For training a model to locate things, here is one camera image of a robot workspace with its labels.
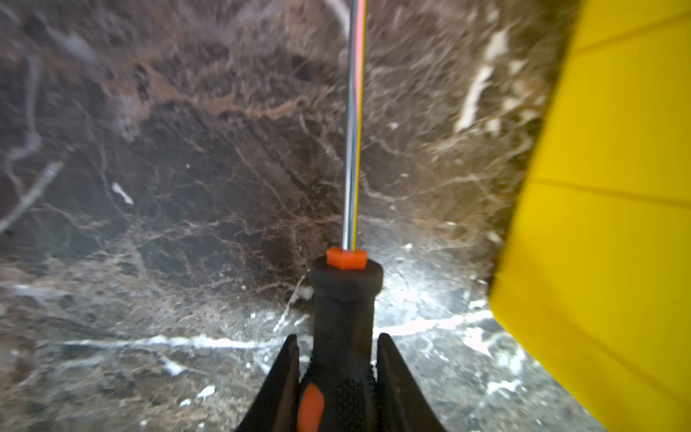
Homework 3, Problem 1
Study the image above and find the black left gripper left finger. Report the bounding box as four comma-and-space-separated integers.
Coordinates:
236, 335, 300, 432

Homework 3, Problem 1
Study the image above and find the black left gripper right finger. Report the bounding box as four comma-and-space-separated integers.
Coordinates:
376, 333, 446, 432

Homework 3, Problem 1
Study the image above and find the black orange handled screwdriver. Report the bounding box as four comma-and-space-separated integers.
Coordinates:
297, 1, 383, 431

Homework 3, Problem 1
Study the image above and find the yellow plastic bin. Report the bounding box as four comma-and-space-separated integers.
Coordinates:
489, 1, 690, 431

